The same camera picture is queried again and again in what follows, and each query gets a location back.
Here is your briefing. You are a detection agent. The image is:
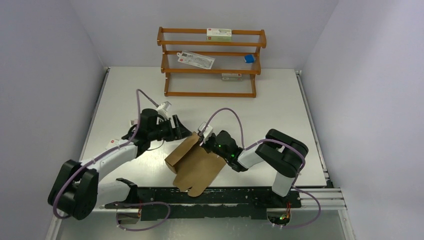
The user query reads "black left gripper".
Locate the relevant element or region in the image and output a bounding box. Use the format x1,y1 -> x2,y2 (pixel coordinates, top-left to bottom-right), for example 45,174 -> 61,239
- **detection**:
148,114 -> 192,142

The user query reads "brown cardboard box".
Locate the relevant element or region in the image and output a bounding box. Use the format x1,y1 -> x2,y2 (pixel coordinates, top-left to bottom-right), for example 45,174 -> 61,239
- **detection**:
164,132 -> 227,198

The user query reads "orange wooden shelf rack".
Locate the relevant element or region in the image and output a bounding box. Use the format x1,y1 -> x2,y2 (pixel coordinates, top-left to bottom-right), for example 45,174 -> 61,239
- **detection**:
156,26 -> 267,98

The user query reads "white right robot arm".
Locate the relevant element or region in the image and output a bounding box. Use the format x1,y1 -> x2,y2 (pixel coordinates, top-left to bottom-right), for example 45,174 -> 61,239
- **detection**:
198,129 -> 309,207

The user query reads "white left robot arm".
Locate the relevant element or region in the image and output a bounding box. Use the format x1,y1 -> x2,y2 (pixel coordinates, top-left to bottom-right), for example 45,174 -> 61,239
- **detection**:
47,108 -> 192,220

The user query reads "small box lower shelf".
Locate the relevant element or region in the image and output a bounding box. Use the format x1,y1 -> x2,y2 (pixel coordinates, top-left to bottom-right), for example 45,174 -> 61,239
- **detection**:
221,73 -> 243,82

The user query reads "green white box top shelf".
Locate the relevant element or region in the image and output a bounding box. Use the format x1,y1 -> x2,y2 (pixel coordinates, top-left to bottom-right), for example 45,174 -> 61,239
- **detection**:
206,28 -> 232,42

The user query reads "small pink white object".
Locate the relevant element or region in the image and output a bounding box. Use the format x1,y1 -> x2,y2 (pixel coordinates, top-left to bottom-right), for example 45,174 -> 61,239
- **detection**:
129,119 -> 138,127

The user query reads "white flat package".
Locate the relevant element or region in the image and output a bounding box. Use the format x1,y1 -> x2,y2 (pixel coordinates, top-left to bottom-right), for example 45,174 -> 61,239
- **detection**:
176,51 -> 216,70

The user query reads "small blue object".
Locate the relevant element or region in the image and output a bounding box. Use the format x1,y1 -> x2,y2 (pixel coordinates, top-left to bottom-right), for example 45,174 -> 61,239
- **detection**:
244,54 -> 256,64

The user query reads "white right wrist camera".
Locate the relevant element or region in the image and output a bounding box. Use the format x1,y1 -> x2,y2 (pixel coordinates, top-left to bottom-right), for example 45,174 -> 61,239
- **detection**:
197,122 -> 214,146

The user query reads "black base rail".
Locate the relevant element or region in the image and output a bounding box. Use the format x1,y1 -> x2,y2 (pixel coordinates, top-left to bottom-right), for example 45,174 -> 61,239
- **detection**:
104,186 -> 302,222

